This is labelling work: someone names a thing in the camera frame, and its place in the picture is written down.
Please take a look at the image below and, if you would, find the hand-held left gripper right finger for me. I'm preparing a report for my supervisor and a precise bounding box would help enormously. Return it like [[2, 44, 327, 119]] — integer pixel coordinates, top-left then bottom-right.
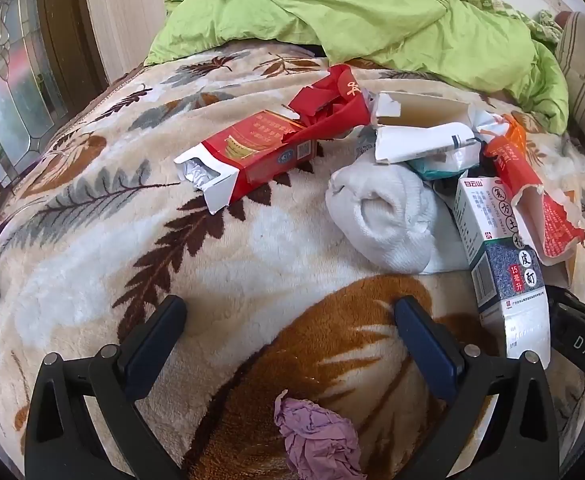
[[393, 296, 560, 480]]

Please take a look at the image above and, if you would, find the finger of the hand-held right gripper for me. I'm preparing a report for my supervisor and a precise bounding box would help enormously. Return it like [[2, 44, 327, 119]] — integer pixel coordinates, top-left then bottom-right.
[[546, 286, 585, 327]]

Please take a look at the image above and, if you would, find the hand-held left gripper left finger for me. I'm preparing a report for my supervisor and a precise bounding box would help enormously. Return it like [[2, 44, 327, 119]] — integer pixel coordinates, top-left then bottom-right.
[[25, 295, 188, 480]]

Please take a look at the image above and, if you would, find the white and grey medicine box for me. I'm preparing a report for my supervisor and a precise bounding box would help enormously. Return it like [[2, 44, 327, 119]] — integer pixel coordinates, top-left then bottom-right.
[[452, 175, 553, 361]]

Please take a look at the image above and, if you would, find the white sock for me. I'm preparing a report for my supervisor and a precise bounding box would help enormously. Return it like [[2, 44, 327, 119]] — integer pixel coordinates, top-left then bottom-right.
[[325, 160, 460, 276]]

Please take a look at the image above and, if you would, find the orange torn box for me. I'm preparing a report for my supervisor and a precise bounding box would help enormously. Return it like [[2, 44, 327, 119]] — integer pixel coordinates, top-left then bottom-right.
[[482, 115, 585, 266]]

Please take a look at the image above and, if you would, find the purple paper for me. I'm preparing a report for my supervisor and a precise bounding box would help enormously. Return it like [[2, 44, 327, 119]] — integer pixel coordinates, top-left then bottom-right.
[[274, 390, 368, 480]]

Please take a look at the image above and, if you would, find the teal tissue packet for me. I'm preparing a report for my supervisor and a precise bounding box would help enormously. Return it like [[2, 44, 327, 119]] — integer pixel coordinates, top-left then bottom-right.
[[407, 147, 480, 181]]

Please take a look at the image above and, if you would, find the white torn cardboard box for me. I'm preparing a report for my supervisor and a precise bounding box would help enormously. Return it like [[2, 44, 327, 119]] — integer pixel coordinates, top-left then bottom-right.
[[371, 91, 478, 166]]

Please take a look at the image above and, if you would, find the white tube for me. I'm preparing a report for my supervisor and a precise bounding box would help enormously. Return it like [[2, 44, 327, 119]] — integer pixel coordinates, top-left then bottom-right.
[[402, 122, 477, 157]]

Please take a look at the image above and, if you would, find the red carton box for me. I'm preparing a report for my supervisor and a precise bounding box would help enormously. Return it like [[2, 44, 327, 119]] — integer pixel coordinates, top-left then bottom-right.
[[174, 110, 318, 216]]

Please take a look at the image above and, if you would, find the red torn wrapper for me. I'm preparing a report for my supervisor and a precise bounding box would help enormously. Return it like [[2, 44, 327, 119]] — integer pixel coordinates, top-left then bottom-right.
[[282, 64, 373, 146]]

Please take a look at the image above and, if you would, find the leaf print fleece blanket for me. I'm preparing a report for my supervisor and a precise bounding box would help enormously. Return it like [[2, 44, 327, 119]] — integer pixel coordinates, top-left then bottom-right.
[[0, 45, 585, 480]]

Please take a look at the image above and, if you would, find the patterned glass door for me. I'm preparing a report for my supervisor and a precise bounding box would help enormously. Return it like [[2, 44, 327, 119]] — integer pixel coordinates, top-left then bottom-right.
[[0, 0, 108, 196]]

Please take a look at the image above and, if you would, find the green quilt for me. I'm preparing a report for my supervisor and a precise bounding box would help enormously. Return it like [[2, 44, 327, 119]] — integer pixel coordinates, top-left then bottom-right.
[[144, 0, 570, 136]]

